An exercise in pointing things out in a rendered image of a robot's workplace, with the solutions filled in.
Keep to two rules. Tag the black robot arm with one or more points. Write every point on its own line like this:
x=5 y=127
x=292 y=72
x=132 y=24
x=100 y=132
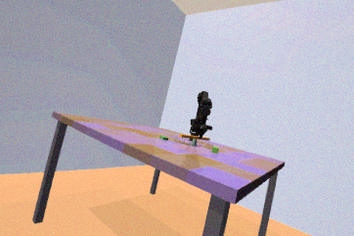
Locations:
x=204 y=107

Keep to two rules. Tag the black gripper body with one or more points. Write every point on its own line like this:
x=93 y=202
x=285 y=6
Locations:
x=203 y=124

